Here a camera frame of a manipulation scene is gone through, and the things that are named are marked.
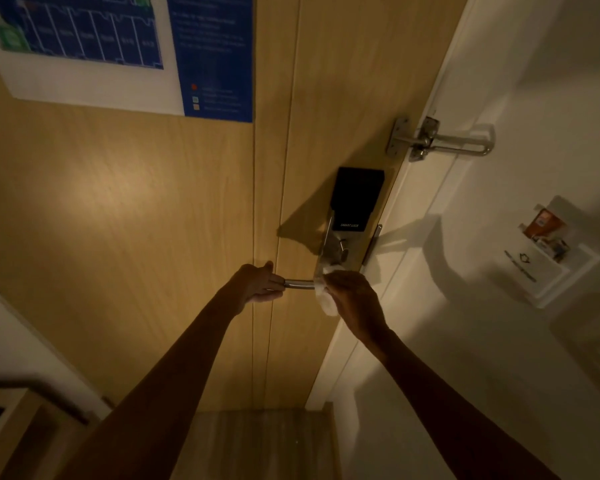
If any person's right hand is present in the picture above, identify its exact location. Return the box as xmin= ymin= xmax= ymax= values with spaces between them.
xmin=322 ymin=269 xmax=391 ymax=345

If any person's left hand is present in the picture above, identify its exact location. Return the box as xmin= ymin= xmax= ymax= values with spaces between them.
xmin=225 ymin=261 xmax=287 ymax=315

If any white wet wipe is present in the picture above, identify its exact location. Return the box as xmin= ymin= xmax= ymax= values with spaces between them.
xmin=313 ymin=264 xmax=349 ymax=317

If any person's left forearm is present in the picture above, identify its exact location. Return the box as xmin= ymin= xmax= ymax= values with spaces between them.
xmin=55 ymin=299 xmax=246 ymax=480

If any person's right forearm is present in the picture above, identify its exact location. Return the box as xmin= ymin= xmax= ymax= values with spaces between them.
xmin=367 ymin=329 xmax=563 ymax=480

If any black silver door lock body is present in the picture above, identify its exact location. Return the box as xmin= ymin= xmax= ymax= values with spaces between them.
xmin=319 ymin=167 xmax=386 ymax=273

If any light wooden door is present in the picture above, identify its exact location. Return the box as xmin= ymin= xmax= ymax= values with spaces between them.
xmin=0 ymin=0 xmax=471 ymax=413

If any silver door guard latch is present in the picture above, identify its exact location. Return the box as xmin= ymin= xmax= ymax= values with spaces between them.
xmin=385 ymin=116 xmax=496 ymax=163

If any dark lock edge plate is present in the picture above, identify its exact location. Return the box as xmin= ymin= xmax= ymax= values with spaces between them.
xmin=362 ymin=224 xmax=383 ymax=267

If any white key card holder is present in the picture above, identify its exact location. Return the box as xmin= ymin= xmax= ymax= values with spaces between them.
xmin=495 ymin=197 xmax=600 ymax=309

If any blue white floor plan poster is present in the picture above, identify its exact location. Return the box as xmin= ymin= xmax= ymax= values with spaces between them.
xmin=0 ymin=0 xmax=255 ymax=123

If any wooden side table black top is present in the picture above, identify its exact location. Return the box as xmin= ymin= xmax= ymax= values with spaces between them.
xmin=0 ymin=387 xmax=93 ymax=480

